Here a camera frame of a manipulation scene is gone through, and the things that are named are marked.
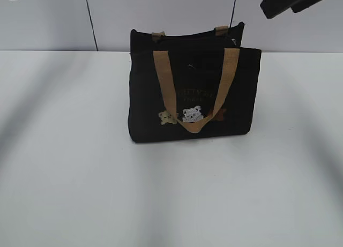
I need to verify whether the black canvas tote bag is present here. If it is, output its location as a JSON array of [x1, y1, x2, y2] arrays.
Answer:
[[128, 23, 262, 143]]

